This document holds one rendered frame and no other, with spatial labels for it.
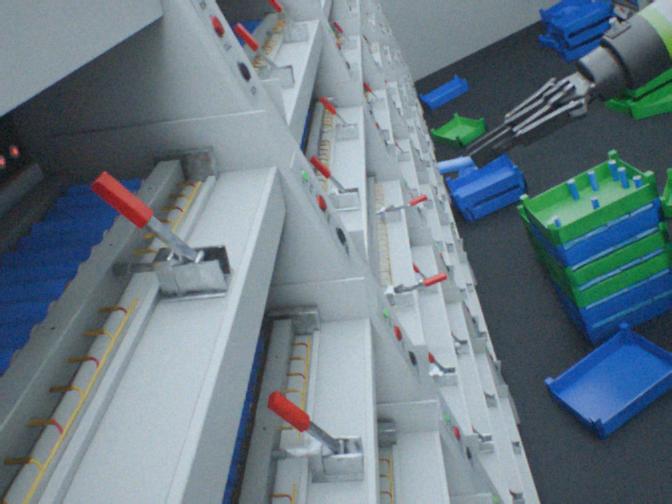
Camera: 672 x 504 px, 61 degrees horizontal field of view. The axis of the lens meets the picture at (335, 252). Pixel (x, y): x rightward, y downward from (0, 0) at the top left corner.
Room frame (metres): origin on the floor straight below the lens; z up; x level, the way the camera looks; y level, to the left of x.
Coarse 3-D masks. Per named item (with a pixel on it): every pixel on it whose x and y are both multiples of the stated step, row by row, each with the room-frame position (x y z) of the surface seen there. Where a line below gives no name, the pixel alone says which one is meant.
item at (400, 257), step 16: (384, 160) 1.16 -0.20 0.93; (368, 176) 1.15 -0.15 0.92; (384, 176) 1.16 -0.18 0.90; (384, 192) 1.11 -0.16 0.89; (400, 192) 1.09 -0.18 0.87; (384, 224) 0.98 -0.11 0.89; (400, 224) 0.96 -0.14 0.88; (384, 240) 0.92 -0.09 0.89; (400, 240) 0.91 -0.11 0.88; (384, 256) 0.87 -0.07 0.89; (400, 256) 0.86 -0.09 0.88; (384, 272) 0.82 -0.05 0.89; (400, 272) 0.81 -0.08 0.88; (416, 304) 0.72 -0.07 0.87; (400, 320) 0.69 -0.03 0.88; (416, 320) 0.68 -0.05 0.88; (416, 336) 0.65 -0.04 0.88
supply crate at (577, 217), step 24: (600, 168) 1.42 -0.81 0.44; (552, 192) 1.44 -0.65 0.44; (600, 192) 1.37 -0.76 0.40; (624, 192) 1.31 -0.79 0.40; (648, 192) 1.22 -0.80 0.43; (528, 216) 1.44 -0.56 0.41; (552, 216) 1.39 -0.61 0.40; (576, 216) 1.33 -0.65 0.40; (600, 216) 1.24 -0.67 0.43; (552, 240) 1.27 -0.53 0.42
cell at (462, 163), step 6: (468, 156) 0.82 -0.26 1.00; (438, 162) 0.83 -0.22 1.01; (444, 162) 0.83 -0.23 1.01; (450, 162) 0.82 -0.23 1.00; (456, 162) 0.82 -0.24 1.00; (462, 162) 0.82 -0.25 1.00; (468, 162) 0.81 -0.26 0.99; (438, 168) 0.84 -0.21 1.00; (444, 168) 0.82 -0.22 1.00; (450, 168) 0.82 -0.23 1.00; (456, 168) 0.82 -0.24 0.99; (462, 168) 0.82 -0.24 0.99; (468, 168) 0.82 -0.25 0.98
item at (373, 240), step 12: (372, 180) 1.13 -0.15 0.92; (372, 192) 1.07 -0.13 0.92; (372, 204) 1.02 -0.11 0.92; (384, 204) 1.04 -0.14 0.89; (372, 216) 0.98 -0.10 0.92; (372, 228) 0.93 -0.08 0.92; (372, 240) 0.89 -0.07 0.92; (372, 252) 0.85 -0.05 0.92; (384, 252) 0.87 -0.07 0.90; (372, 264) 0.82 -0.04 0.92; (384, 264) 0.83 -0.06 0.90
